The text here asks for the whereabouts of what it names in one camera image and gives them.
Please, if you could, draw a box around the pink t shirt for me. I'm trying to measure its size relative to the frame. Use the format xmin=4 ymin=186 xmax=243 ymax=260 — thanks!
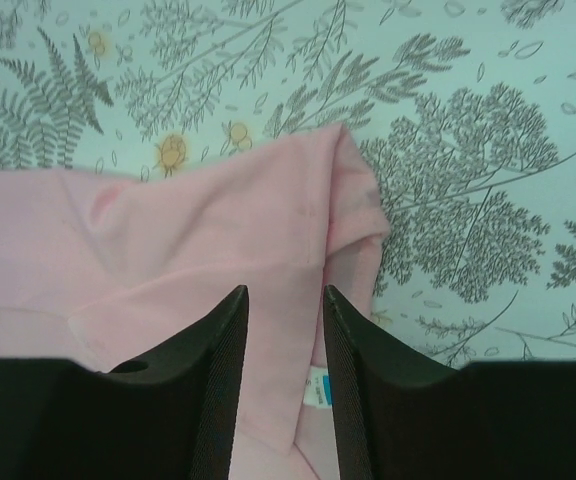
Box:
xmin=0 ymin=124 xmax=390 ymax=479

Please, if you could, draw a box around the floral patterned table cloth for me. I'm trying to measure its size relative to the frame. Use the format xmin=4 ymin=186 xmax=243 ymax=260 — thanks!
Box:
xmin=0 ymin=1 xmax=576 ymax=367

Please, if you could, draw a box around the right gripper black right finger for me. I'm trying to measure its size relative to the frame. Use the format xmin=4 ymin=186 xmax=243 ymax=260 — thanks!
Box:
xmin=323 ymin=286 xmax=576 ymax=479

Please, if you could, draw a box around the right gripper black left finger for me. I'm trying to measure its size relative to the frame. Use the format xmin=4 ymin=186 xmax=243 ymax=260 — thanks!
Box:
xmin=0 ymin=286 xmax=248 ymax=479

